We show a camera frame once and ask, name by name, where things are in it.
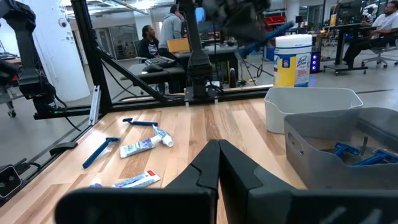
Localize white round pillar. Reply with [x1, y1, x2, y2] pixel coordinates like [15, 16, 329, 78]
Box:
[18, 0, 91, 103]

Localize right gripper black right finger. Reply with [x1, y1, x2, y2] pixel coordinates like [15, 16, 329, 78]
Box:
[219, 140, 398, 224]

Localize black device with lights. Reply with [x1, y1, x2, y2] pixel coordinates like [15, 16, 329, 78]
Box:
[310, 50, 322, 75]

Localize black computer mouse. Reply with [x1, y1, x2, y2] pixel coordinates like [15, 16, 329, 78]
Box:
[142, 63, 165, 73]

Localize blue disposable razor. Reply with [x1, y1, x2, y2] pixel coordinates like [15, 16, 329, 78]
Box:
[331, 141, 362, 157]
[122, 117, 159, 127]
[352, 148, 398, 167]
[238, 21, 295, 58]
[81, 137, 121, 170]

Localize dark grey plastic bin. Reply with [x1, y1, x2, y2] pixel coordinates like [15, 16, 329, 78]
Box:
[283, 107, 398, 190]

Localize light grey plastic bin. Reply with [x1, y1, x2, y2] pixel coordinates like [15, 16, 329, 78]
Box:
[264, 86, 364, 135]

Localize black monitor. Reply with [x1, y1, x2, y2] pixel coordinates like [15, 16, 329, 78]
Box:
[336, 0, 364, 25]

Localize small white toothpaste tube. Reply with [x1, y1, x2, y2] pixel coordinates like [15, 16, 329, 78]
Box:
[152, 124, 175, 148]
[119, 134, 164, 159]
[89, 169, 162, 189]

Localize red storage bins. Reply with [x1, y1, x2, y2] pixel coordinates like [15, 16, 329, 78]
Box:
[263, 15, 287, 27]

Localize person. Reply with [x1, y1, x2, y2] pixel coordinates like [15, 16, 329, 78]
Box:
[157, 4, 185, 62]
[137, 24, 160, 60]
[341, 1, 398, 67]

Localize tan cardboard box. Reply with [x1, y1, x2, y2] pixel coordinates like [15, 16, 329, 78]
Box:
[165, 37, 192, 54]

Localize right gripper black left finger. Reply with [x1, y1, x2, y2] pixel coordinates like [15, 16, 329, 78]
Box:
[55, 140, 221, 224]

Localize black table-level camera box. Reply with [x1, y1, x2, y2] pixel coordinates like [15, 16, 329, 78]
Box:
[0, 164, 23, 199]

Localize black work table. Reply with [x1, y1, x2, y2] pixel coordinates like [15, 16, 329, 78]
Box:
[322, 23, 379, 77]

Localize black upright device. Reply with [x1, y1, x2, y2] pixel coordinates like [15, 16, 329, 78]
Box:
[228, 67, 237, 88]

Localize black keyboard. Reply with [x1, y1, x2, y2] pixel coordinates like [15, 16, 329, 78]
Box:
[144, 55, 177, 68]

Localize black frame clamp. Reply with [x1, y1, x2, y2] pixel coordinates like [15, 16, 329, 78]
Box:
[49, 141, 79, 157]

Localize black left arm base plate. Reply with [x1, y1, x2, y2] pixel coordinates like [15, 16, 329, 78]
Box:
[183, 86, 219, 106]

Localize grey-top desk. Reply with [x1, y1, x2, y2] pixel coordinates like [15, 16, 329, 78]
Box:
[172, 43, 240, 88]

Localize monitor with blue screen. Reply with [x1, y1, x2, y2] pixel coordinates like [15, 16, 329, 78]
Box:
[195, 6, 206, 34]

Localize dark computer desk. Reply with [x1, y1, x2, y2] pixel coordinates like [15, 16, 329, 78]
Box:
[119, 62, 189, 95]

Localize yellow white wipes canister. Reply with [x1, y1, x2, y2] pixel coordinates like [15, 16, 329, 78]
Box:
[272, 33, 313, 88]

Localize grey office chair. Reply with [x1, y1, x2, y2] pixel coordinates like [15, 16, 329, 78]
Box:
[360, 39, 398, 69]

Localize silver aluminium bracket bar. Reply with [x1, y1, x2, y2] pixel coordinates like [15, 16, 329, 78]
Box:
[88, 85, 102, 126]

